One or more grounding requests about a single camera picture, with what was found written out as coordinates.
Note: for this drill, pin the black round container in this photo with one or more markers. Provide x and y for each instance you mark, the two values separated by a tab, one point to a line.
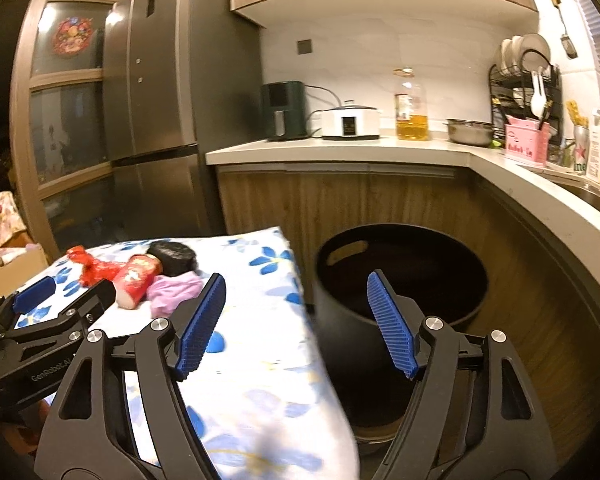
172	257

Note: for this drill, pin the purple plastic bag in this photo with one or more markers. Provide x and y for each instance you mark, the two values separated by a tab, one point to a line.
172	293

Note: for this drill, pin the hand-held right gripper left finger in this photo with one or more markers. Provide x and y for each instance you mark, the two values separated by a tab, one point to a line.
202	325

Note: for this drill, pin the grey steel refrigerator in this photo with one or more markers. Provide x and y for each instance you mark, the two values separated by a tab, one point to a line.
180	85

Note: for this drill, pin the dark wall socket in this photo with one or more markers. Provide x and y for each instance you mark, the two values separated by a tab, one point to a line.
304	46

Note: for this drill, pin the steel sink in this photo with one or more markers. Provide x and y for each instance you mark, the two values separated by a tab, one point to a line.
597	200

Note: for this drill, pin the round red door decoration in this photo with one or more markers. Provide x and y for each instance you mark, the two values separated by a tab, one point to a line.
71	36

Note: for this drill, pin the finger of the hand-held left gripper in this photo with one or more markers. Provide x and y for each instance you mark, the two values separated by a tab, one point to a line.
35	292
80	310

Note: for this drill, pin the black dish rack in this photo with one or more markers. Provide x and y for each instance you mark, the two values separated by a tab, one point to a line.
500	95

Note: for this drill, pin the pink utensil holder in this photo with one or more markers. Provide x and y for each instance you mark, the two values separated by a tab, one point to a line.
526	145

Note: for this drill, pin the black air fryer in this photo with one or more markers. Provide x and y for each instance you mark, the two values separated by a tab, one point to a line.
282	110

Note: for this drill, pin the red paper cup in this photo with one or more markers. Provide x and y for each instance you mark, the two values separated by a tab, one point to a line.
135	278

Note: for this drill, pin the steel pot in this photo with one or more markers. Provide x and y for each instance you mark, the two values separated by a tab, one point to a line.
470	132

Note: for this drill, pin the metal can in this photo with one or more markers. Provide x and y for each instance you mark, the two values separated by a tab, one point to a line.
581	152

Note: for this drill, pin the cardboard box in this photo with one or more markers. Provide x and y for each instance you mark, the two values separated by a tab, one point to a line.
20	272

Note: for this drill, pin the black trash bin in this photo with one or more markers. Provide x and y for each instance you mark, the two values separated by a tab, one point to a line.
340	320

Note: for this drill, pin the hanging metal spatula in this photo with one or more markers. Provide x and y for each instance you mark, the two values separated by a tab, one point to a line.
570	45

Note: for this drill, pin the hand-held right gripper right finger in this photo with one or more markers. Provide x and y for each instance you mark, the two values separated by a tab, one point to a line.
392	330

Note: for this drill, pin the row of white plates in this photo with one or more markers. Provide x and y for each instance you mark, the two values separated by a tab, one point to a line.
522	50

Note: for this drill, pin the cooking oil bottle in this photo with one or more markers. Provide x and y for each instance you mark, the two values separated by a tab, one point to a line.
411	120

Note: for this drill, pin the white carton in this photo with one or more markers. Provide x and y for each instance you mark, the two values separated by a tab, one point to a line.
596	150

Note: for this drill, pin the white plastic spoon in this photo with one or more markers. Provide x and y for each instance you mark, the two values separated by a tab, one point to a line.
537	95

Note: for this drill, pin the white rice cooker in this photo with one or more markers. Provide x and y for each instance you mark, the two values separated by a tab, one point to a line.
350	122

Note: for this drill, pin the wooden base cabinet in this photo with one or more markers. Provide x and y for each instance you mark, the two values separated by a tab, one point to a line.
290	205

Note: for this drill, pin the red cellophane wrapper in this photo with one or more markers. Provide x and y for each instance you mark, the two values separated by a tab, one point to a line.
92	268

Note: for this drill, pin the white kitchen countertop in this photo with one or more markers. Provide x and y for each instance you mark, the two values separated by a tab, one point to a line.
355	152

